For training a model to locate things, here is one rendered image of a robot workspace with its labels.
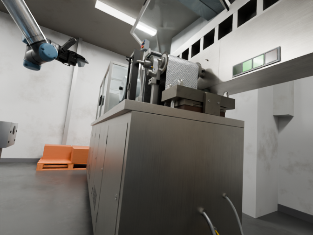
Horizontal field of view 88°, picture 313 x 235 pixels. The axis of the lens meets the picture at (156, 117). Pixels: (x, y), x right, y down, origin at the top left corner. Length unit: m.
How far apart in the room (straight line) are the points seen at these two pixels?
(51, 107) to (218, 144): 3.98
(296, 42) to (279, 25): 0.13
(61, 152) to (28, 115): 1.10
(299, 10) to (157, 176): 0.90
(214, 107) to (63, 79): 4.01
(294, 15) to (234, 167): 0.73
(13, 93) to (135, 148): 4.02
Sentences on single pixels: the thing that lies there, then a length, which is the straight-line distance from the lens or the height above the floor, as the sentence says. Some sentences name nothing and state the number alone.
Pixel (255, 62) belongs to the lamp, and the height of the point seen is 1.18.
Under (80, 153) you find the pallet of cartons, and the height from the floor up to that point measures 0.32.
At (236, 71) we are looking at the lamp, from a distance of 1.05.
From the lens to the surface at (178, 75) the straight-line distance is 1.07.
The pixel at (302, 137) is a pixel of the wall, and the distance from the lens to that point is 2.63.
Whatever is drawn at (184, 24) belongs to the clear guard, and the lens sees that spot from 1.63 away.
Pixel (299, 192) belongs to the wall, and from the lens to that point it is 2.68.
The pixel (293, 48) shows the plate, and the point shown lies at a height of 1.19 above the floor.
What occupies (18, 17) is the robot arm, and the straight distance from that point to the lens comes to 0.98.
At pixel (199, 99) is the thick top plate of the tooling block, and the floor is 0.98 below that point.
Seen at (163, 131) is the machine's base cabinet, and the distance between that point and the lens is 0.67.
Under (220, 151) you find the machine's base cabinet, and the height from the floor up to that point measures 0.73.
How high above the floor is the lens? 0.77
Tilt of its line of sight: 7 degrees up
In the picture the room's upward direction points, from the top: 5 degrees clockwise
